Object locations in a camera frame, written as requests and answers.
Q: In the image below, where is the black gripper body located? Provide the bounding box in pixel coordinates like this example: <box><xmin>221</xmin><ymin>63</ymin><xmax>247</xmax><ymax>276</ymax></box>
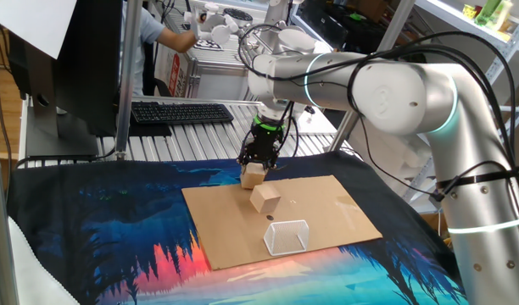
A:
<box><xmin>247</xmin><ymin>126</ymin><xmax>285</xmax><ymax>164</ymax></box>

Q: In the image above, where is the light wooden cube block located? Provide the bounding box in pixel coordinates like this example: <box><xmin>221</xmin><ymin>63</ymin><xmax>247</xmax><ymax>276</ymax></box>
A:
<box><xmin>240</xmin><ymin>163</ymin><xmax>269</xmax><ymax>191</ymax></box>
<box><xmin>249</xmin><ymin>182</ymin><xmax>282</xmax><ymax>214</ymax></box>

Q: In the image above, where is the white handheld device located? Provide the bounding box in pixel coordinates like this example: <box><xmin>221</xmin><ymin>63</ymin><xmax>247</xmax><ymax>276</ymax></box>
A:
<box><xmin>182</xmin><ymin>2</ymin><xmax>242</xmax><ymax>46</ymax></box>

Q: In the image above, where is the bare person forearm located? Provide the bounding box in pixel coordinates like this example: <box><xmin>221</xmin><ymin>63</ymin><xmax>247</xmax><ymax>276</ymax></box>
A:
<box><xmin>155</xmin><ymin>27</ymin><xmax>199</xmax><ymax>54</ymax></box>

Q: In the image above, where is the brown cardboard sheet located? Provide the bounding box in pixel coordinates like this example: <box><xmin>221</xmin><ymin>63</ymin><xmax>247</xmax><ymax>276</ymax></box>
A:
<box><xmin>181</xmin><ymin>174</ymin><xmax>384</xmax><ymax>271</ymax></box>

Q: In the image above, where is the white mesh toy goal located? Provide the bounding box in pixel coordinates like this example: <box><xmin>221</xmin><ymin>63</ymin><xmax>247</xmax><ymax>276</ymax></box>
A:
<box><xmin>262</xmin><ymin>219</ymin><xmax>310</xmax><ymax>257</ymax></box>

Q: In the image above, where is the silver equipment case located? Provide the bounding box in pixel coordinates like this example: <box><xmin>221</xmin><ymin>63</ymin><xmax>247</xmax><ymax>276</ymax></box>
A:
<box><xmin>187</xmin><ymin>50</ymin><xmax>260</xmax><ymax>103</ymax></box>

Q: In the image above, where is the black keyboard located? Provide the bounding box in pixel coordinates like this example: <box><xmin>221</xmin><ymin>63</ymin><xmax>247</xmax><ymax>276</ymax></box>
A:
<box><xmin>130</xmin><ymin>100</ymin><xmax>235</xmax><ymax>126</ymax></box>

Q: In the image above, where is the clear tape strip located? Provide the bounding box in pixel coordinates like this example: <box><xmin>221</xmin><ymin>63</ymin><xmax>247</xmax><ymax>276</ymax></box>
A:
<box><xmin>333</xmin><ymin>195</ymin><xmax>360</xmax><ymax>219</ymax></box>

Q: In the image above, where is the red white sign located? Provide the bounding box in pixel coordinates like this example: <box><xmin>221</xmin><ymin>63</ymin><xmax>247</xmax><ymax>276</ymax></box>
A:
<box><xmin>167</xmin><ymin>54</ymin><xmax>189</xmax><ymax>97</ymax></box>

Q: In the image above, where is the white packing foam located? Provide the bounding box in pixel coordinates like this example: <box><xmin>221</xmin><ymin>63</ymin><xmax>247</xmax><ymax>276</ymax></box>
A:
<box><xmin>348</xmin><ymin>120</ymin><xmax>441</xmax><ymax>196</ymax></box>

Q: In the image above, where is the round black device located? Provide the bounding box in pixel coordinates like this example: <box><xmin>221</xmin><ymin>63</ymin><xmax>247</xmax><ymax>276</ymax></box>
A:
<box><xmin>222</xmin><ymin>7</ymin><xmax>254</xmax><ymax>26</ymax></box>

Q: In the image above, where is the person in blue shirt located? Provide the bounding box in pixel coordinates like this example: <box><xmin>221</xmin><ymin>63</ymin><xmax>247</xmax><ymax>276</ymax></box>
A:
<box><xmin>123</xmin><ymin>6</ymin><xmax>167</xmax><ymax>97</ymax></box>

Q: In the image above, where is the forest sunset printed cloth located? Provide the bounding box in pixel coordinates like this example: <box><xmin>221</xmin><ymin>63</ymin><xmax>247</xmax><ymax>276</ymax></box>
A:
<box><xmin>7</xmin><ymin>150</ymin><xmax>468</xmax><ymax>305</ymax></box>

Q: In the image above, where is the brown cardboard box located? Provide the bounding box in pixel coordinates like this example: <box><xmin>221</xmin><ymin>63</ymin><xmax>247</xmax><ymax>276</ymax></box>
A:
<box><xmin>420</xmin><ymin>211</ymin><xmax>450</xmax><ymax>246</ymax></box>

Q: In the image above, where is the black computer monitor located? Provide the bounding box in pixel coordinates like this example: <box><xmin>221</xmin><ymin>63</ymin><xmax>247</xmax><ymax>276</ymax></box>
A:
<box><xmin>7</xmin><ymin>0</ymin><xmax>125</xmax><ymax>160</ymax></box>

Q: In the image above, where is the white metal shelf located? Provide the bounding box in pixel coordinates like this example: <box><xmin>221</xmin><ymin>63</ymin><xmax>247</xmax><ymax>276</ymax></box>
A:
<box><xmin>380</xmin><ymin>0</ymin><xmax>519</xmax><ymax>204</ymax></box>

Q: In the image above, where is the white paper sheet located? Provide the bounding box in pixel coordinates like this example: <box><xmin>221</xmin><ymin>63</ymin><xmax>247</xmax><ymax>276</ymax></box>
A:
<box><xmin>0</xmin><ymin>0</ymin><xmax>78</xmax><ymax>60</ymax></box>

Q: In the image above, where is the green bottle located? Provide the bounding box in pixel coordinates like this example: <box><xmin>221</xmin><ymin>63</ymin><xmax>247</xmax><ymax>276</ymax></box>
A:
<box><xmin>474</xmin><ymin>0</ymin><xmax>503</xmax><ymax>27</ymax></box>

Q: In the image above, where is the green wrist adapter ring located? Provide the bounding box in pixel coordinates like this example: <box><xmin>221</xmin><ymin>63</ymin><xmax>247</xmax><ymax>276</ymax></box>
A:
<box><xmin>253</xmin><ymin>114</ymin><xmax>286</xmax><ymax>132</ymax></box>

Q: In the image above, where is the black monitor cable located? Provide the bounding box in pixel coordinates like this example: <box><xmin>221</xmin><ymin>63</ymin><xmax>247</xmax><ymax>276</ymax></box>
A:
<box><xmin>14</xmin><ymin>146</ymin><xmax>117</xmax><ymax>170</ymax></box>

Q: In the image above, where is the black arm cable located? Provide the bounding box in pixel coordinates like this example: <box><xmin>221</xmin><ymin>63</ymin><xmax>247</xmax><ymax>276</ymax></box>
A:
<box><xmin>237</xmin><ymin>40</ymin><xmax>519</xmax><ymax>200</ymax></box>
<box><xmin>237</xmin><ymin>23</ymin><xmax>519</xmax><ymax>170</ymax></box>

